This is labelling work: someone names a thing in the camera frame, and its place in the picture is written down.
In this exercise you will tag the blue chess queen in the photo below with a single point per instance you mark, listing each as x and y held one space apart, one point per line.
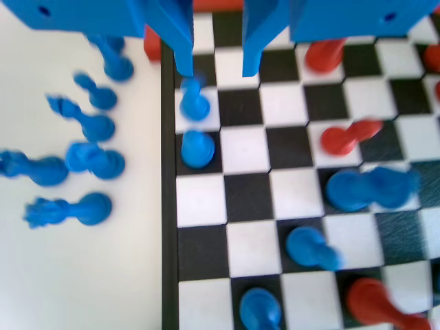
93 208

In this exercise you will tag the red pawn front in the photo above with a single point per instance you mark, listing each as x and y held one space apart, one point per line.
432 56

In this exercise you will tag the blue chess pawn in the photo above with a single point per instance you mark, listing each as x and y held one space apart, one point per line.
194 103
259 309
197 149
101 98
309 247

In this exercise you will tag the red pawn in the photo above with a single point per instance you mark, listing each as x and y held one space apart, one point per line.
432 56
340 141

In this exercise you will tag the blue chess bishop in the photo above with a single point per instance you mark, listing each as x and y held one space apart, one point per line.
98 127
350 189

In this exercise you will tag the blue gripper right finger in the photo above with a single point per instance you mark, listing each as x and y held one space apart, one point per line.
252 34

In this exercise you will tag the blue chess rook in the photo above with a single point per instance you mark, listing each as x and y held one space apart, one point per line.
48 172
118 68

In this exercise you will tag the blue chess knight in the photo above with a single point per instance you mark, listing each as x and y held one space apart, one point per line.
99 161

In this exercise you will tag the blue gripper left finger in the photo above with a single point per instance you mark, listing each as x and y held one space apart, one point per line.
182 34

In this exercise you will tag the red piece back row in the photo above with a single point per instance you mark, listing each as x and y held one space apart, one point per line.
371 302

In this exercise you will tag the red chess king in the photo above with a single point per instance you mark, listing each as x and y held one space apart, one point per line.
323 58

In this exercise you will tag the black and white chessboard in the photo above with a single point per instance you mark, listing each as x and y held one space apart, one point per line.
247 151

